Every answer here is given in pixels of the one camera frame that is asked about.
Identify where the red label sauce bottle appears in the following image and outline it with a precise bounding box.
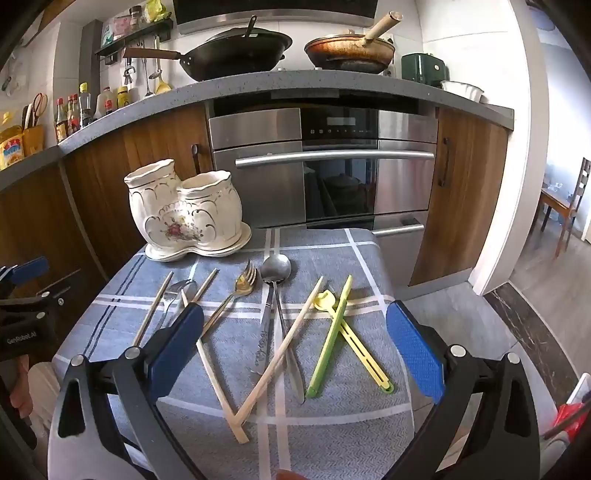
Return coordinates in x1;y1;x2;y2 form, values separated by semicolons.
55;98;70;143
67;93;82;136

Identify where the yellow snack bag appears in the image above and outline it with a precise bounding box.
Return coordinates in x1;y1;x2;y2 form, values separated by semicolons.
144;0;170;24

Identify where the black wall shelf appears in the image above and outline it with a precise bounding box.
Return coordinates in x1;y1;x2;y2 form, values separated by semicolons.
95;18;175;65

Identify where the white ceramic utensil holder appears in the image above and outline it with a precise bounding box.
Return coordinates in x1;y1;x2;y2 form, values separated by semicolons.
124;159;243;247

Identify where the clear bottle red label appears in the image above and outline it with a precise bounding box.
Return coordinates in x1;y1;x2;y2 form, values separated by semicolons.
95;87;116;120

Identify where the yellow ladle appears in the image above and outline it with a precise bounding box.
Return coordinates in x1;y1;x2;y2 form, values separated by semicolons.
154;34;174;95

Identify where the wooden cabinet door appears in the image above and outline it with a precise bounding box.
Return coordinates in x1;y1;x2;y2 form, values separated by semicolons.
409;108;509;289
62;104;215;278

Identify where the person's left hand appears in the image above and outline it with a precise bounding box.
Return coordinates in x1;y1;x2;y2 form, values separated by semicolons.
8;360;34;418

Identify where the silver spoon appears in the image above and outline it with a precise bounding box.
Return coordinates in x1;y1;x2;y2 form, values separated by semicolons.
260;254;307;404

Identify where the black range hood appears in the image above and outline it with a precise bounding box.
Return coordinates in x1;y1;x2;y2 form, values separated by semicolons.
173;0;379;35

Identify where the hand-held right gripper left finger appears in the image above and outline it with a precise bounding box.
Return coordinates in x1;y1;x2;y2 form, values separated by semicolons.
47;302;205;480

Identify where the wooden knife block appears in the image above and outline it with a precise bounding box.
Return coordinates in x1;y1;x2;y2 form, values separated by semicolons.
21;92;48;158

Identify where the silver fork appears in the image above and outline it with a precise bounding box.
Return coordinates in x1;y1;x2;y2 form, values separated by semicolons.
156;279;199;332

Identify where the stainless built-in oven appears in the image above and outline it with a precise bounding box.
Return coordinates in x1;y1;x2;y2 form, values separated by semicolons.
207;104;438;229

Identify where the wooden chopstick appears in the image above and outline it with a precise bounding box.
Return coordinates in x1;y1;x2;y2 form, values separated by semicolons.
132;271;175;347
180;288;250;445
190;268;219;308
226;276;327;428

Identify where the yellow cooking oil bottle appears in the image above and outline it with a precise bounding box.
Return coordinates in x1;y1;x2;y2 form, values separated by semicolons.
0;124;26;171

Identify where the grey plaid tablecloth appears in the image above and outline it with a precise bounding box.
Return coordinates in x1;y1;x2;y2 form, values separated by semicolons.
52;227;419;480

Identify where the white bowl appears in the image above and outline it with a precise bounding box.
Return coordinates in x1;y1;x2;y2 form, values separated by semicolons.
441;80;485;103

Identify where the green chopstick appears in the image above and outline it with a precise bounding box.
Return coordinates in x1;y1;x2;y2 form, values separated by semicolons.
305;274;354;398

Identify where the grey kitchen countertop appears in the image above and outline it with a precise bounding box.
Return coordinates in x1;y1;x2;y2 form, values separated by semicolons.
0;69;515;192

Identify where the gold fork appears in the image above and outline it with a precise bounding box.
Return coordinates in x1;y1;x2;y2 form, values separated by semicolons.
201;259;258;335

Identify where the dark sauce bottle yellow cap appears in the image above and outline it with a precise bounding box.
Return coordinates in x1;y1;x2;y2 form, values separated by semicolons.
78;82;95;127

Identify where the stainless drawer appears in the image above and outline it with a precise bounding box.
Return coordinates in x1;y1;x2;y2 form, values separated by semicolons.
372;210;430;287

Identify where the dark green kitchen appliance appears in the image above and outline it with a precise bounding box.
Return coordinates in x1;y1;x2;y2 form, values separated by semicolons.
401;52;448;88

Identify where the yellow plastic spoon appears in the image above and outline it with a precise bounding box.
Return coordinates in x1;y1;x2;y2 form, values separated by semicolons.
313;290;395;394

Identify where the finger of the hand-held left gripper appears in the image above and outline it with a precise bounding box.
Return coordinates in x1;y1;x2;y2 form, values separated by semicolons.
0;257;50;298
34;270;83;308

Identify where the white ceramic holder saucer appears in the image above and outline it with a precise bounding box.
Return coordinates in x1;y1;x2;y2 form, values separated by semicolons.
144;224;252;263

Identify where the black wok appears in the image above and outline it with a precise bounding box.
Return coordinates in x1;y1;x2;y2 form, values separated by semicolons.
122;28;294;83

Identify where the red plastic bag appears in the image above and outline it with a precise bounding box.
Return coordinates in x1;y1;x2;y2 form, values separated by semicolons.
542;401;590;441

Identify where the silver ladle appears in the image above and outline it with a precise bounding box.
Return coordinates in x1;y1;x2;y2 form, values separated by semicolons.
143;39;156;99

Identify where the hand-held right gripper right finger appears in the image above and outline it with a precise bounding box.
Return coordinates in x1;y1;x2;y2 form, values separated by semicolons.
387;300;542;480

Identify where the wooden chair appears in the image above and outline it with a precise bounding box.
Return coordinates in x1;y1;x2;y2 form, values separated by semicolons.
540;157;591;258

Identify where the person's left forearm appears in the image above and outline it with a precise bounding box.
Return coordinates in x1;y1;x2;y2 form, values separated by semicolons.
25;362;63;467

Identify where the silver patterned-handle utensil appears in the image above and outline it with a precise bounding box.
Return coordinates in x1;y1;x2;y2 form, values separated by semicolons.
250;277;276;377

